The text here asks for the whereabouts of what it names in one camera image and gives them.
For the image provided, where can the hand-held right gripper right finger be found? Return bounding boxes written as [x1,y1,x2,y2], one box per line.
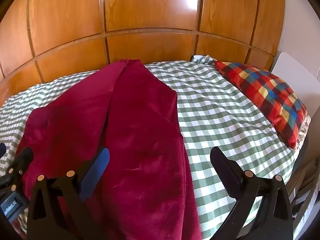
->
[210,146,294,240]

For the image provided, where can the green checked bed sheet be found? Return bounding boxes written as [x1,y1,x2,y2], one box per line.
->
[0,54,300,240]

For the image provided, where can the red plaid pillow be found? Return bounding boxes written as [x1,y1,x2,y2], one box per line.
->
[214,60,308,149]

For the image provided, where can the floral pillow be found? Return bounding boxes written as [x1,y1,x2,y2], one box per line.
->
[296,116,312,151]

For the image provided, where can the white headboard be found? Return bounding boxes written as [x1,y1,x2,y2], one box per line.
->
[271,52,320,120]

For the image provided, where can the dark red velvet garment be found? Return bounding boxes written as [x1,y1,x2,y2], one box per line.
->
[15,59,203,240]

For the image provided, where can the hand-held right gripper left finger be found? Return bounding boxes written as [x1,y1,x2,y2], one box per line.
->
[26,147,110,240]

